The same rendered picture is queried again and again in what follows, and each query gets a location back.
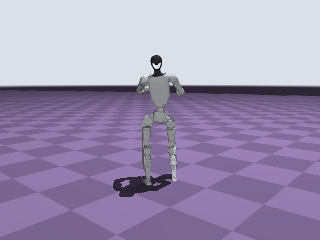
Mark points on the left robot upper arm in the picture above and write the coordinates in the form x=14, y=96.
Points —
x=143, y=82

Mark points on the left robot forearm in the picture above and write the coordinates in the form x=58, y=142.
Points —
x=146, y=89

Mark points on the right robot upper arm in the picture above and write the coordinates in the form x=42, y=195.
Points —
x=174, y=80

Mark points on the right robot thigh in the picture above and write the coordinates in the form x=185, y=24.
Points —
x=171, y=132

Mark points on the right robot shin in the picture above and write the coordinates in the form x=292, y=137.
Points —
x=173, y=163

